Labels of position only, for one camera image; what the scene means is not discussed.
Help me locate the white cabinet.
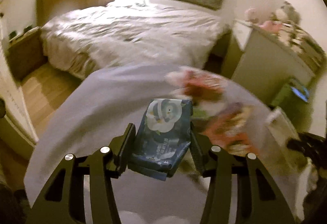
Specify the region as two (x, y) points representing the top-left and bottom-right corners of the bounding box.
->
(221, 19), (315, 104)

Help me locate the colourful snack wrapper pile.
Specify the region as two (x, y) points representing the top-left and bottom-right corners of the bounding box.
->
(165, 67), (258, 157)

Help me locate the lilac tablecloth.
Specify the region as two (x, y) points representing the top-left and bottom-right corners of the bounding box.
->
(24, 65), (298, 223)

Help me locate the wooden nightstand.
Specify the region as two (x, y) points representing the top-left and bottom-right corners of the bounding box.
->
(6, 27), (48, 81)

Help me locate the grey plush toy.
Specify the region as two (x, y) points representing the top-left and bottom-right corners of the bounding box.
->
(274, 1), (300, 24)

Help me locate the dark blue wipes packet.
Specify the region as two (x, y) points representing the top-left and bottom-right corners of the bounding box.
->
(128, 98), (193, 181)

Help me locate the white quilted bed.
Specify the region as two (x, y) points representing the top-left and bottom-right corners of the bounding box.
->
(41, 0), (228, 80)

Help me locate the pink plush toy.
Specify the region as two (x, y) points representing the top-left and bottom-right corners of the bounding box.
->
(244, 8), (282, 34)

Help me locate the lit smartphone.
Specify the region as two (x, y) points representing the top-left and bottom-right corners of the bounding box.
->
(291, 87), (309, 103)

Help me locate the green space heater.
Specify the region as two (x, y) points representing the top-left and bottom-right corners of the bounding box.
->
(269, 77), (309, 131)

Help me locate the stack of books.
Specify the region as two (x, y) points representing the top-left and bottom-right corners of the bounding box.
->
(278, 23), (326, 73)

